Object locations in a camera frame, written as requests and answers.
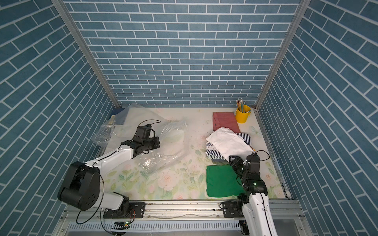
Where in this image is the coloured pencils bundle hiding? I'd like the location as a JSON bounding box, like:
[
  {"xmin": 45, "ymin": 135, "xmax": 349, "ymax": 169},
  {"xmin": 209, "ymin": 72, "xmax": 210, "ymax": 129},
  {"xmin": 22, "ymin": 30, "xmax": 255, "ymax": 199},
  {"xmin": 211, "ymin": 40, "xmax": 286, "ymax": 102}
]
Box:
[{"xmin": 236, "ymin": 98, "xmax": 245, "ymax": 113}]

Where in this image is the red garment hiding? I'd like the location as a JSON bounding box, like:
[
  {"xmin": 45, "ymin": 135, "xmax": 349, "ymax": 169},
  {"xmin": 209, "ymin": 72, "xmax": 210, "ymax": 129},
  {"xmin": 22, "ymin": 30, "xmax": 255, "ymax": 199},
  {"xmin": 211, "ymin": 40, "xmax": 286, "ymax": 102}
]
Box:
[{"xmin": 212, "ymin": 112, "xmax": 241, "ymax": 133}]

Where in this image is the clear bag with striped clothes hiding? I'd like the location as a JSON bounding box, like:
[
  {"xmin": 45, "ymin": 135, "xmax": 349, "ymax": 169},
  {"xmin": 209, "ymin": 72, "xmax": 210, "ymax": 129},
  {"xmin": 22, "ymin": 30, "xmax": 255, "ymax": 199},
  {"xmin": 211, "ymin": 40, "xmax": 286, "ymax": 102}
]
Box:
[{"xmin": 135, "ymin": 120, "xmax": 189, "ymax": 174}]

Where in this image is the white garment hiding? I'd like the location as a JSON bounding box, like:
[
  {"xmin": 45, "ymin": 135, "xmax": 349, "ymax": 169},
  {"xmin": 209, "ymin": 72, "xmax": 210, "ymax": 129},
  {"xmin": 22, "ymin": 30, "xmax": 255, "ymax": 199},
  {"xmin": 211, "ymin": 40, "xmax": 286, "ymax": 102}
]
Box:
[{"xmin": 206, "ymin": 127, "xmax": 254, "ymax": 162}]

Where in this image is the dark blue book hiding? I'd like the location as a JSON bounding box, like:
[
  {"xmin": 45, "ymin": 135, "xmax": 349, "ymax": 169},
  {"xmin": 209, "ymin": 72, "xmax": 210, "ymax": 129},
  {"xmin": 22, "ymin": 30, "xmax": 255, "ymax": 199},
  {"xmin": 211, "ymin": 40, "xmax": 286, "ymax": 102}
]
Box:
[{"xmin": 105, "ymin": 108, "xmax": 127, "ymax": 125}]

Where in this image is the aluminium rail frame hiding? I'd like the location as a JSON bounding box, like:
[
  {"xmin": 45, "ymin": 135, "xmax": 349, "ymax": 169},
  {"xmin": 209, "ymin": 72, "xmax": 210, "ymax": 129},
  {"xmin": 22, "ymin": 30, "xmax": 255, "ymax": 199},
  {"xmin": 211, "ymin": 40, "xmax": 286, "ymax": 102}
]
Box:
[{"xmin": 53, "ymin": 199, "xmax": 312, "ymax": 236}]

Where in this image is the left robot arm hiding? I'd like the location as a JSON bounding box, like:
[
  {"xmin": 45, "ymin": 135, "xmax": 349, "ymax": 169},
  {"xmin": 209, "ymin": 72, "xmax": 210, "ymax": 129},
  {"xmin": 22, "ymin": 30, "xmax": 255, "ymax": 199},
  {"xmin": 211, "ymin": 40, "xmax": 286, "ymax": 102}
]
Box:
[{"xmin": 58, "ymin": 124, "xmax": 160, "ymax": 211}]

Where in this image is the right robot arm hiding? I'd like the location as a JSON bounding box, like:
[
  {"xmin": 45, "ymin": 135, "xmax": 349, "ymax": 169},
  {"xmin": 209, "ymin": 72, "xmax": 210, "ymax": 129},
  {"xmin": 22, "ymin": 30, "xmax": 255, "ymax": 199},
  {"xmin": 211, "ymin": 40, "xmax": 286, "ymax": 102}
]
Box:
[{"xmin": 229, "ymin": 152, "xmax": 277, "ymax": 236}]

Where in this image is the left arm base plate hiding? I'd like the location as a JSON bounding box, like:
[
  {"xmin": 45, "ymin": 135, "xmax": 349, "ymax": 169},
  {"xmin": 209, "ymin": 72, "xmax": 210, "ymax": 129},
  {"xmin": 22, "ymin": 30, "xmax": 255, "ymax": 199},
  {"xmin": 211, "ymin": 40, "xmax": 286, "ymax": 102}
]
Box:
[{"xmin": 103, "ymin": 202, "xmax": 146, "ymax": 220}]

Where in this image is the bright green garment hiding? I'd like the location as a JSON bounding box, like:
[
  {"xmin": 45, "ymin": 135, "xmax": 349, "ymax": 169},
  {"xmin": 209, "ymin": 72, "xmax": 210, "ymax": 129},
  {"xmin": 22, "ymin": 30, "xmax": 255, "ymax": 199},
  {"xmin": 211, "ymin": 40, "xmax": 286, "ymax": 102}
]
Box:
[{"xmin": 206, "ymin": 165, "xmax": 245, "ymax": 198}]

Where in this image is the clear vacuum bag with valve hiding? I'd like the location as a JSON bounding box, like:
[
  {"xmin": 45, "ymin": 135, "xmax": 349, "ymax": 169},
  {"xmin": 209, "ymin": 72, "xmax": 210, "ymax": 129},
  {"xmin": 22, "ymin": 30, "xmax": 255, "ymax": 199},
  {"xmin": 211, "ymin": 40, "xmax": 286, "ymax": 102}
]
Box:
[{"xmin": 91, "ymin": 104, "xmax": 167, "ymax": 149}]

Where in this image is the yellow pencil cup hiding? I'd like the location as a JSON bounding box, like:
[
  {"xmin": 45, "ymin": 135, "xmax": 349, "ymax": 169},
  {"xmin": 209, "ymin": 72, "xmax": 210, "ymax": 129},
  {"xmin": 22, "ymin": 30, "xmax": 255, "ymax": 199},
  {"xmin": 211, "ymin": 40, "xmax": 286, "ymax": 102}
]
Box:
[{"xmin": 235, "ymin": 105, "xmax": 252, "ymax": 124}]

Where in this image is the blue white striped tank top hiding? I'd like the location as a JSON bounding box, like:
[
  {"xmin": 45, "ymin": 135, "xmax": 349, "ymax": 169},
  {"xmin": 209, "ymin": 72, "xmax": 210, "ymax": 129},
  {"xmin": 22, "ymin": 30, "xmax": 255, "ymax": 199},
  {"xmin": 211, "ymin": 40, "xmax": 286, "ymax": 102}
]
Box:
[{"xmin": 205, "ymin": 133, "xmax": 252, "ymax": 162}]

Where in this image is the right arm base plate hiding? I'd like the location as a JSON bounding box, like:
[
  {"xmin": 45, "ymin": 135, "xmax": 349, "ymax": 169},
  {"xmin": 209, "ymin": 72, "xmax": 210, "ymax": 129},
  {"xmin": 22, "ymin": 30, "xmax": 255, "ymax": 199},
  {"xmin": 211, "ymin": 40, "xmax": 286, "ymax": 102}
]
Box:
[{"xmin": 219, "ymin": 200, "xmax": 252, "ymax": 218}]

